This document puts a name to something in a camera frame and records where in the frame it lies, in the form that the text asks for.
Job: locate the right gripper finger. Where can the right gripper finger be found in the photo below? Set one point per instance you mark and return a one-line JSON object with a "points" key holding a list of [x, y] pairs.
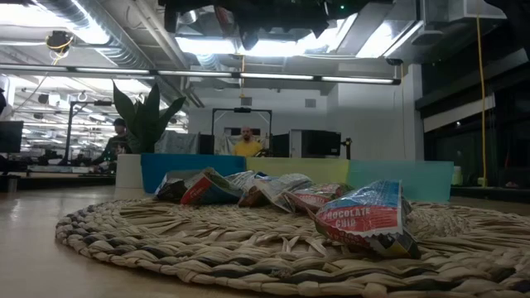
{"points": [[251, 39]]}

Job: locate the granola bar red-blue wrapper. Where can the granola bar red-blue wrapper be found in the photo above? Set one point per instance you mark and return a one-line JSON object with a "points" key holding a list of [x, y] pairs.
{"points": [[209, 190]]}

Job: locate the red chocolate granola bar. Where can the red chocolate granola bar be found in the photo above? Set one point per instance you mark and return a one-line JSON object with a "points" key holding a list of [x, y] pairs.
{"points": [[319, 196]]}

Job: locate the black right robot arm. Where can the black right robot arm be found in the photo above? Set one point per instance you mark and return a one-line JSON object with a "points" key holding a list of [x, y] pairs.
{"points": [[348, 5]]}

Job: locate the chocolate chip granola bar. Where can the chocolate chip granola bar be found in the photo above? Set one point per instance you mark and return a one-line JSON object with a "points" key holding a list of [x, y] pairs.
{"points": [[364, 219]]}

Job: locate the long light bar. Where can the long light bar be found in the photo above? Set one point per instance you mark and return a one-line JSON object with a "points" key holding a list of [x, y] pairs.
{"points": [[198, 73]]}

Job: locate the person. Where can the person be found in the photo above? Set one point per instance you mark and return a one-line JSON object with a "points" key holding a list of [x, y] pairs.
{"points": [[247, 148], [114, 147]]}

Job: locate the black box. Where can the black box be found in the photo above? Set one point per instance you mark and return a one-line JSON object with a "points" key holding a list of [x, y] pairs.
{"points": [[205, 144]]}

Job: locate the large black monitor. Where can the large black monitor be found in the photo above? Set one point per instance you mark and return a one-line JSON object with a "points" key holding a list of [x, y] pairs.
{"points": [[321, 143]]}

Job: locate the grey cloth cover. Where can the grey cloth cover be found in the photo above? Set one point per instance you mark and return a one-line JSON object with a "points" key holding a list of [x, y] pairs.
{"points": [[176, 142]]}

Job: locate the yellow plastic bin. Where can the yellow plastic bin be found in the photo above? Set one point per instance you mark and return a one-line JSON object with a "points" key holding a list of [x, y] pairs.
{"points": [[298, 166]]}

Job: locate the green snake plant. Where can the green snake plant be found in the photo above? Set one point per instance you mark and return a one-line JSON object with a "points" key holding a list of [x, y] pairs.
{"points": [[145, 124]]}

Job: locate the white plant pot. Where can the white plant pot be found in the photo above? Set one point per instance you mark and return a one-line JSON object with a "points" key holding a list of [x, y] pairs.
{"points": [[128, 171]]}

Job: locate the round woven mat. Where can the round woven mat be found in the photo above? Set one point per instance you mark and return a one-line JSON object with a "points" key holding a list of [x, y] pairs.
{"points": [[207, 248]]}

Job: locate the green plastic bin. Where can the green plastic bin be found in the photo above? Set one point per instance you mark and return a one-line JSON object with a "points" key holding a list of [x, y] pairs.
{"points": [[426, 178]]}

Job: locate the pale green bottle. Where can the pale green bottle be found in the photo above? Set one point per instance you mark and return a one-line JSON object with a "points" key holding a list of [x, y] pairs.
{"points": [[457, 176]]}

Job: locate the dark workbench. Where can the dark workbench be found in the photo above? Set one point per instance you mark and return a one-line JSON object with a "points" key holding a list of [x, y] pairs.
{"points": [[58, 182]]}

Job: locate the grey cup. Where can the grey cup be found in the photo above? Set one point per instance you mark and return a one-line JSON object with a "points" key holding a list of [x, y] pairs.
{"points": [[12, 184]]}

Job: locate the black background rig frame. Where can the black background rig frame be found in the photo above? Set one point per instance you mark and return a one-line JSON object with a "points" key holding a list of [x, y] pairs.
{"points": [[242, 110]]}

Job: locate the small black post mount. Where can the small black post mount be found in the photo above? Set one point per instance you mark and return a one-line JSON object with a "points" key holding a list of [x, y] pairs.
{"points": [[348, 149]]}

